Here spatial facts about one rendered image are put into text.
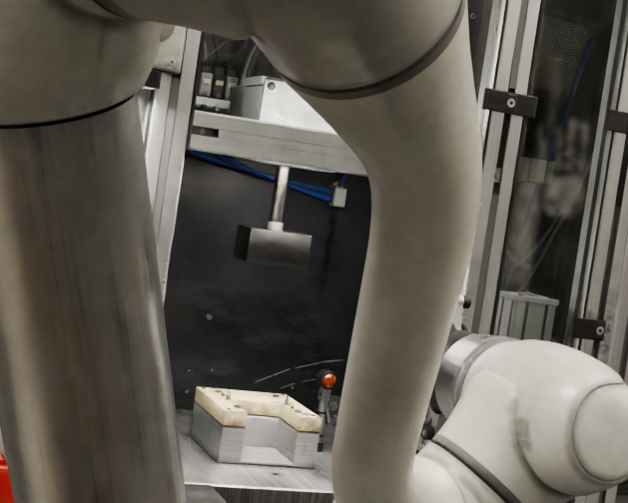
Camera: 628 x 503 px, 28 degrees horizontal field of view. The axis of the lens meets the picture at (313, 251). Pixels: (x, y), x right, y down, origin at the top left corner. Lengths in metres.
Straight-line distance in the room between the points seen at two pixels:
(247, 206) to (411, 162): 1.25
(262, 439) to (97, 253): 1.06
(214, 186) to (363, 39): 1.34
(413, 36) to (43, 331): 0.25
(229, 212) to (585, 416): 1.06
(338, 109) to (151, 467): 0.24
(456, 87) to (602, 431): 0.37
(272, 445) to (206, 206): 0.39
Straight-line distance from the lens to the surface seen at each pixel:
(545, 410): 0.91
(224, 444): 1.59
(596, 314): 1.64
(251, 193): 1.89
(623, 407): 0.92
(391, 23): 0.54
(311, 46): 0.55
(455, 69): 0.60
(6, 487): 1.24
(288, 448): 1.64
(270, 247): 1.64
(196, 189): 1.86
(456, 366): 1.04
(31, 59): 0.59
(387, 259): 0.71
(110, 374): 0.68
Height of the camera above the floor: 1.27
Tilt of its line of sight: 3 degrees down
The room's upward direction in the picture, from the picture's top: 8 degrees clockwise
